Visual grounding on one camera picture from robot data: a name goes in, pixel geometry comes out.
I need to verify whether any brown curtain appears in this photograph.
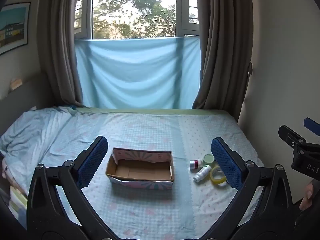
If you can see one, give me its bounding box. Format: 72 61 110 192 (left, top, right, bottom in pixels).
37 0 95 107
192 0 254 110

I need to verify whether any grey headboard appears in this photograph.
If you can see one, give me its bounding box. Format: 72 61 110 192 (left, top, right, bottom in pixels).
0 79 53 135

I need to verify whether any white bottle with green label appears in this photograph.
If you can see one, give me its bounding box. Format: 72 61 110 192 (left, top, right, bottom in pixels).
193 164 212 183

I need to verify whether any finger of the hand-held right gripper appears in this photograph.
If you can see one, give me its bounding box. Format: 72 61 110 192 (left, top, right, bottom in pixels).
278 125 307 150
304 117 320 136

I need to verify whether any yellow adhesive tape roll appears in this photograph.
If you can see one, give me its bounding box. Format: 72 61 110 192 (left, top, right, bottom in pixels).
209 165 228 186

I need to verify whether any light blue hanging cloth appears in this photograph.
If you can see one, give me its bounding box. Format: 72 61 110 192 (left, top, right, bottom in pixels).
74 36 202 109

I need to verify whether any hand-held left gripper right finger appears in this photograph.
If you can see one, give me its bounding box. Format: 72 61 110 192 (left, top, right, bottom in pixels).
202 137 294 240

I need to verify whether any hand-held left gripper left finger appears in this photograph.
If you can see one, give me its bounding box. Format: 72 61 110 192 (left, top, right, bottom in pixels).
26 135 118 240

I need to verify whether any paper-lined cardboard box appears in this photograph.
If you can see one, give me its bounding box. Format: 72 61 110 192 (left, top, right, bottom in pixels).
105 147 175 190

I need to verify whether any small beige object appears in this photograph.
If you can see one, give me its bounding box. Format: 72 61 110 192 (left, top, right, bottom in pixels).
9 78 23 90

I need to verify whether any striped light blue quilt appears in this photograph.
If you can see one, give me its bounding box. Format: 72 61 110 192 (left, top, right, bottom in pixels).
0 106 75 155

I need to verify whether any framed wall picture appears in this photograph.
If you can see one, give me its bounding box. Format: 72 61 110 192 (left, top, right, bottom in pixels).
0 2 31 55

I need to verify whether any floral checked bed sheet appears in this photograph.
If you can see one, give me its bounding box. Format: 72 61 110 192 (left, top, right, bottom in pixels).
0 106 265 240

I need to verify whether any person's right hand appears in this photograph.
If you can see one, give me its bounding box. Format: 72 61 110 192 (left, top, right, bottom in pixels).
299 179 316 211

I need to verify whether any window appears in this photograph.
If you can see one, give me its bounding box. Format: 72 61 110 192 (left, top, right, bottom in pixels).
74 0 200 40

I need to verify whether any pale green cream jar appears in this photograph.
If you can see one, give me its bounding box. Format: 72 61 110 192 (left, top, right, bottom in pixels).
202 154 215 166

